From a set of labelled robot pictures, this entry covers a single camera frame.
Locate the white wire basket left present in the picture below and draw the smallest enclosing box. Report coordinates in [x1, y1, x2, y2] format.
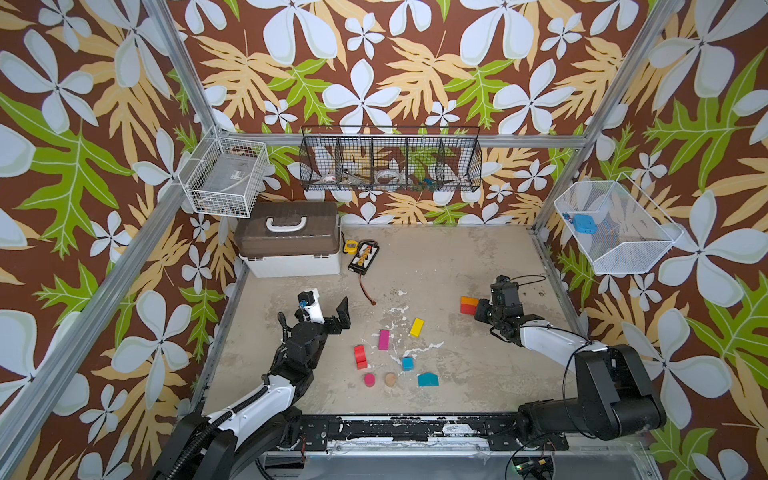
[179, 137, 270, 218]

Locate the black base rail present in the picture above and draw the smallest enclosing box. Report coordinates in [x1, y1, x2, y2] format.
[287, 413, 568, 452]

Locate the red wood block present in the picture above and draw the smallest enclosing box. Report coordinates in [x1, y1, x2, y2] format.
[460, 303, 477, 316]

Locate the teal arch block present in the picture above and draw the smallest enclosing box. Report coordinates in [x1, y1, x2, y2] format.
[417, 372, 439, 388]

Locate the magenta wood block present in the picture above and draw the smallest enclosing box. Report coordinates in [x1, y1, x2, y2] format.
[378, 329, 391, 351]

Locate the black wire basket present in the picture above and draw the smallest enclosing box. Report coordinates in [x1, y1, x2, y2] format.
[298, 125, 483, 192]

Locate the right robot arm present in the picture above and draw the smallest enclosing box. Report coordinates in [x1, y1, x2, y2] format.
[474, 275, 667, 444]

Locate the red arch block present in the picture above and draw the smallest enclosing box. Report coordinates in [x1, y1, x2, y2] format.
[353, 345, 368, 370]

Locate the blue object in basket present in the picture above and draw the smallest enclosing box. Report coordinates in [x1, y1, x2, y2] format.
[571, 214, 598, 235]

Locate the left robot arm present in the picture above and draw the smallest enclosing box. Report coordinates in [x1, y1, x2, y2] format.
[149, 291, 351, 479]

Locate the yellow wood block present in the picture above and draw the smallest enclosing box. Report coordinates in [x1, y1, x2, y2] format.
[409, 318, 424, 338]

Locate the white box brown lid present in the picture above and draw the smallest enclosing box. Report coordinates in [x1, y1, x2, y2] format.
[234, 201, 341, 278]

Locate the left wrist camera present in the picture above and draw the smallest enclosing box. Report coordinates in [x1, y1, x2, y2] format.
[295, 289, 325, 324]

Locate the black charger board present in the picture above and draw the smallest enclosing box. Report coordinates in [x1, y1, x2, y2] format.
[348, 240, 380, 275]

